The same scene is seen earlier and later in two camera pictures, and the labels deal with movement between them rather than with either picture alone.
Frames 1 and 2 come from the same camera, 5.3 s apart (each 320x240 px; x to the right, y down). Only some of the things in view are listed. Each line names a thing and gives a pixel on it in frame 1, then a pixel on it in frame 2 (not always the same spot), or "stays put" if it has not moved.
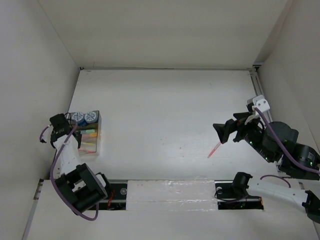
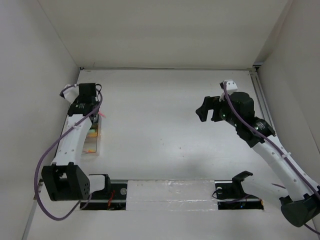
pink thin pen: (213, 150) to (105, 116)
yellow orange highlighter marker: (91, 135) stays put
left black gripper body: (79, 138) to (76, 101)
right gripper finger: (241, 116) to (211, 103)
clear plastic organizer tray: (89, 123) stays put
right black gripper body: (251, 132) to (226, 116)
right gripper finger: (224, 130) to (202, 111)
